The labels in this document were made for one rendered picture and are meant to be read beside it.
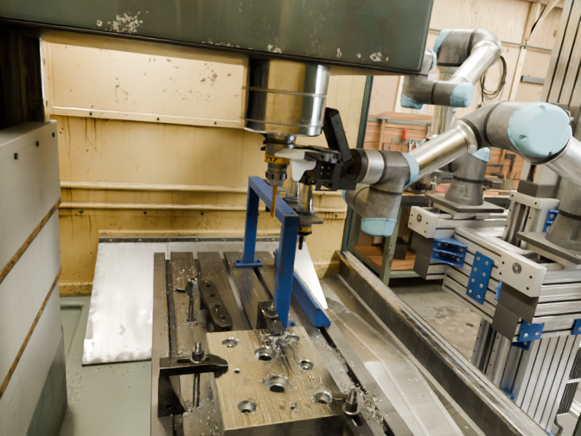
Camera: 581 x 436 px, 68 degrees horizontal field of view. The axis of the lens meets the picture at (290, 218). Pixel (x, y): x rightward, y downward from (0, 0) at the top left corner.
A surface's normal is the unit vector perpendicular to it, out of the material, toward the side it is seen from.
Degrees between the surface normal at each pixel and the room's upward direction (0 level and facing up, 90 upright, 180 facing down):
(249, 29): 90
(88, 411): 0
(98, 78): 90
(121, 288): 25
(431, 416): 8
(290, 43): 90
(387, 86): 90
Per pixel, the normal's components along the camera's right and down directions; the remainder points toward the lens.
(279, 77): -0.07, 0.28
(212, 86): 0.28, 0.30
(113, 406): 0.10, -0.95
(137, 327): 0.20, -0.75
